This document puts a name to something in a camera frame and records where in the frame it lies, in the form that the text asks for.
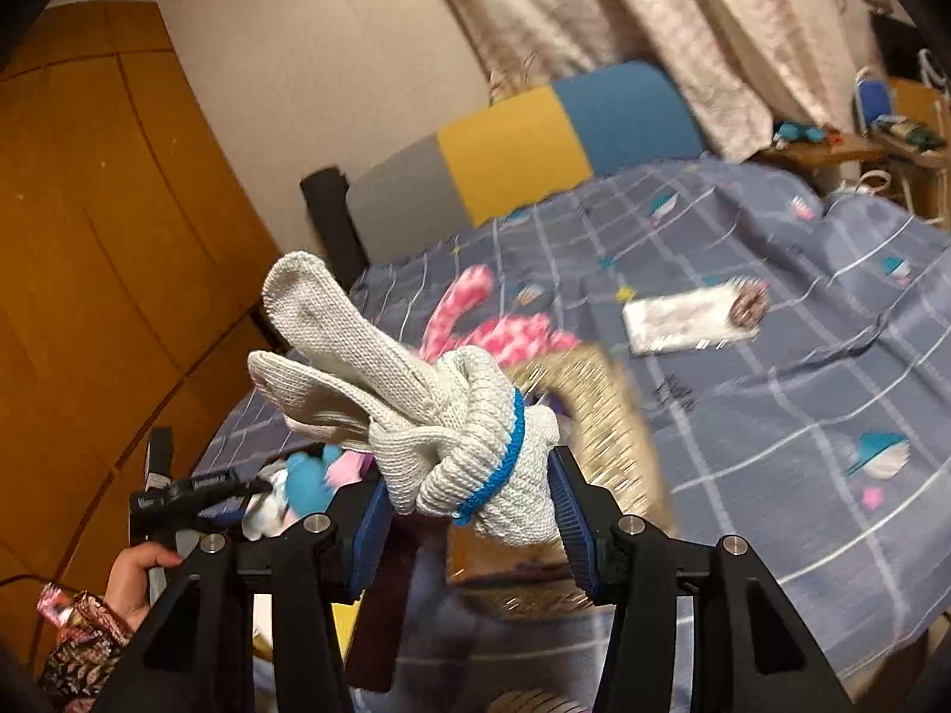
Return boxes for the brown satin scrunchie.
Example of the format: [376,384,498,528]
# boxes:
[728,278,771,328]

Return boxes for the small pink plush toy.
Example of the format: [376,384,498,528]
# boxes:
[323,453,373,487]

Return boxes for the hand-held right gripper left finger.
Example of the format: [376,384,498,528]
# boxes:
[89,475,391,713]

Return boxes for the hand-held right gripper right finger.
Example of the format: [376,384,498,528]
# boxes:
[546,447,855,713]

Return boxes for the person's left forearm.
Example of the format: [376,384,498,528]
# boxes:
[36,583,136,710]

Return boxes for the white fluffy pompom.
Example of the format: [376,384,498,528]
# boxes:
[241,468,291,543]

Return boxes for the wooden cabinet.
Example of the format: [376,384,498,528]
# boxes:
[887,78,951,224]

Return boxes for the white knit gloves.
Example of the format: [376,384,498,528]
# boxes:
[247,251,560,545]

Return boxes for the blue plush toy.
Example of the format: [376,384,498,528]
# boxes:
[282,452,350,521]

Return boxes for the gold ornate tissue box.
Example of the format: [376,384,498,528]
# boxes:
[446,342,677,617]

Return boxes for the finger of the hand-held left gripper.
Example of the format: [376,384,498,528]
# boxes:
[178,471,272,521]

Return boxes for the beige printed curtain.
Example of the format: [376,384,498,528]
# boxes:
[401,0,893,165]

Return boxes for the person's left hand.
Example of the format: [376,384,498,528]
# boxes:
[104,541,185,632]

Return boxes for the blue folding chair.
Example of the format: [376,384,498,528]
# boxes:
[853,67,896,127]

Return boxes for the black monitor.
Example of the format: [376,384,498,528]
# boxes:
[869,11,930,83]

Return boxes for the flat white plastic packet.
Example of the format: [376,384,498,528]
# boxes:
[622,286,759,356]

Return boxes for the wooden side table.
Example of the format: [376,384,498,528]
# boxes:
[758,135,885,187]

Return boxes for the pink spotted plush toy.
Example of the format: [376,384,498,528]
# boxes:
[416,263,581,368]

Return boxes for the wooden wardrobe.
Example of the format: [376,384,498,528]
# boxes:
[0,0,302,670]

